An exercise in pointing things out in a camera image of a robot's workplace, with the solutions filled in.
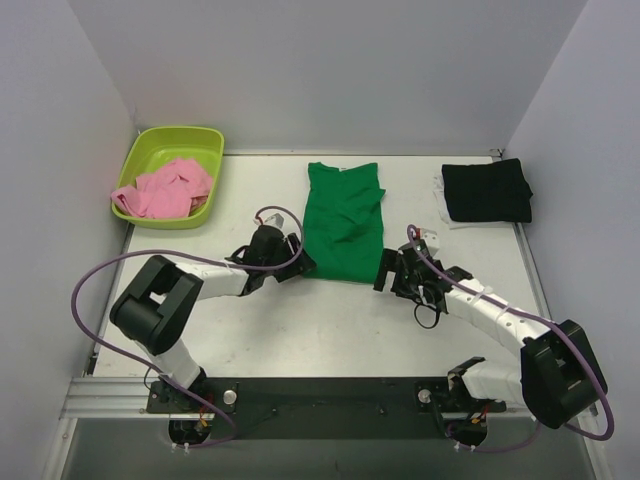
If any white t shirt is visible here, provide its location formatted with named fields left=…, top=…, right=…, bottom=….
left=432, top=173, right=507, bottom=230

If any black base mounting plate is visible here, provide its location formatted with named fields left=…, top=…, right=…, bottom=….
left=146, top=377, right=506, bottom=442

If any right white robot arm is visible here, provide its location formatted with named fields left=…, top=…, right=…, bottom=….
left=374, top=242, right=608, bottom=429

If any aluminium frame rail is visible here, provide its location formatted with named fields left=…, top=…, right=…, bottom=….
left=60, top=377, right=174, bottom=420

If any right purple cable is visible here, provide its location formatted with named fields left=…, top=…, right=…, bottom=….
left=406, top=223, right=615, bottom=454

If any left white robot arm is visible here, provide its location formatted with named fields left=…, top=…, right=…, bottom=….
left=109, top=225, right=316, bottom=412

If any green plastic basin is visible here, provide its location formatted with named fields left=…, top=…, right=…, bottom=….
left=111, top=126, right=224, bottom=230

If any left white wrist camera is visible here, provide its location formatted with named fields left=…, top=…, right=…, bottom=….
left=254, top=213, right=284, bottom=230

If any black t shirt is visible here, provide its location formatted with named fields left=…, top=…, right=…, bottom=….
left=441, top=158, right=533, bottom=223

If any pink t shirt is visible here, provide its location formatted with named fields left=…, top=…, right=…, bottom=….
left=111, top=158, right=214, bottom=219

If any green t shirt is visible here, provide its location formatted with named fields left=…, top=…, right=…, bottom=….
left=303, top=162, right=386, bottom=284

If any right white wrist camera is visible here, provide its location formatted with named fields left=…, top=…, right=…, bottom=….
left=414, top=227, right=440, bottom=257

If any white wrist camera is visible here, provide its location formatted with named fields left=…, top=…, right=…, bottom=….
left=254, top=213, right=284, bottom=230
left=414, top=227, right=440, bottom=257

